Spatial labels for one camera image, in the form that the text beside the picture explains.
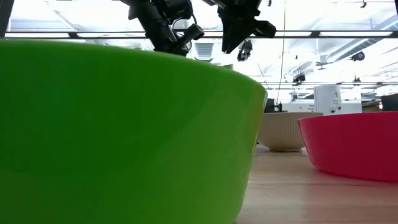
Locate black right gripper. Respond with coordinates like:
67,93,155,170
201,0,277,54

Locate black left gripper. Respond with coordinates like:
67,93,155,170
119,0,205,57

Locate green plastic bowl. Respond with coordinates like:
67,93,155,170
0,39,268,224

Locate white ribbed bowl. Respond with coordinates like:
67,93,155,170
257,111,324,152

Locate red plastic bowl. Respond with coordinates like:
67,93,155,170
297,111,398,183

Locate black monitor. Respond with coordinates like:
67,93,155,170
264,98,283,113
381,93,398,112

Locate white column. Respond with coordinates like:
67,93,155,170
313,85,343,116

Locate silver ventilation duct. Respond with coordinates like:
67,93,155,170
194,42,215,62

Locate thin hanging cable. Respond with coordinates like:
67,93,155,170
275,0,287,105

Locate black aluminium table frame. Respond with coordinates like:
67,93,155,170
0,30,398,40

